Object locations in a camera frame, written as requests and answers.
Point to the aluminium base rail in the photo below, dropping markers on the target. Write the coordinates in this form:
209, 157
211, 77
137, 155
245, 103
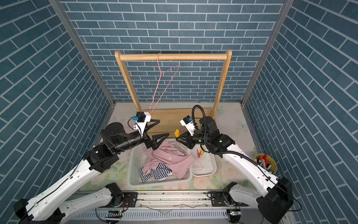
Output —
175, 207

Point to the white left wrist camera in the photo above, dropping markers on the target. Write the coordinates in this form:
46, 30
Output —
141, 119

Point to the aluminium corner post right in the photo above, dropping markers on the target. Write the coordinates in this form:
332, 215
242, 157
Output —
270, 42

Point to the blue white striped tank top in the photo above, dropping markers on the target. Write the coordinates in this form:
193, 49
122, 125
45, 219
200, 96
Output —
161, 173

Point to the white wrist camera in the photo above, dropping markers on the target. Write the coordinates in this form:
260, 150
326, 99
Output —
187, 122
141, 119

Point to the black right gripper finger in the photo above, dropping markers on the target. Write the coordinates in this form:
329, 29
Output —
185, 134
184, 141

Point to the pink hanger with pink top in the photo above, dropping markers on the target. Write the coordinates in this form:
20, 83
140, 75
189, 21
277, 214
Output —
191, 157

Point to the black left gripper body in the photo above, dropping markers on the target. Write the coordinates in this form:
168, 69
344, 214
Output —
147, 141

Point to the pink tank top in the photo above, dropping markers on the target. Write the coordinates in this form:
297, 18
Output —
177, 161

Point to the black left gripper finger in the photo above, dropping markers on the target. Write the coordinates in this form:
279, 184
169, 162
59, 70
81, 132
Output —
158, 140
152, 123

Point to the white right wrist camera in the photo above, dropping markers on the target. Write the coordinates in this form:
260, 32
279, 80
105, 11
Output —
187, 122

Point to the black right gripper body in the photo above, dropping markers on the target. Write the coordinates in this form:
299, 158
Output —
199, 138

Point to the aluminium corner post left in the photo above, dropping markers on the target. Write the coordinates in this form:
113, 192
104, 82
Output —
65, 20

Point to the aluminium corner post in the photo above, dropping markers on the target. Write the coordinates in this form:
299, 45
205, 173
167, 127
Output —
65, 20
270, 42

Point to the yellow cup with pens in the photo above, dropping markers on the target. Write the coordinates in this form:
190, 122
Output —
266, 162

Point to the white plastic basket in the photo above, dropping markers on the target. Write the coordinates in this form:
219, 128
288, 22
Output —
137, 160

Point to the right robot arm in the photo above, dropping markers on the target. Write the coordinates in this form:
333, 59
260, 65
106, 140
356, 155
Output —
273, 196

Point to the pink wire hanger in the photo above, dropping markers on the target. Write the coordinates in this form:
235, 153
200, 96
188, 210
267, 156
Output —
157, 96

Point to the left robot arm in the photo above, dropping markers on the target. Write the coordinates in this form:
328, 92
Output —
53, 206

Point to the white plastic tray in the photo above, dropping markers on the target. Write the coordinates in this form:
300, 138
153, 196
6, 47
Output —
207, 159

